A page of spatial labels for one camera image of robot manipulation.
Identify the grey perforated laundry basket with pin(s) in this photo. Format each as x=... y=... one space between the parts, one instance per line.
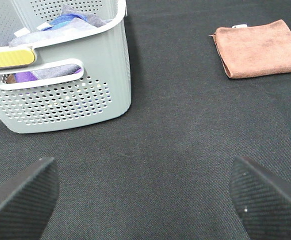
x=100 y=92

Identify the brown towel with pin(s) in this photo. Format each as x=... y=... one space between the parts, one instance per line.
x=254 y=51

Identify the purple towel in basket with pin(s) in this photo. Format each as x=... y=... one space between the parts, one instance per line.
x=47 y=73

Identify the black table mat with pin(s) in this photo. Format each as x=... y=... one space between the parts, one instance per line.
x=161 y=171

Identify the blue towel in basket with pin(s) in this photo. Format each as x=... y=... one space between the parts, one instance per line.
x=63 y=20

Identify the grey towel in basket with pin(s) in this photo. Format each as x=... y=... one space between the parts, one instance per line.
x=72 y=29

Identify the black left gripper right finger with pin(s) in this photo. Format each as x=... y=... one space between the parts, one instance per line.
x=262 y=200

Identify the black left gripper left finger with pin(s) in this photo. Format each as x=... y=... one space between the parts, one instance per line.
x=27 y=201

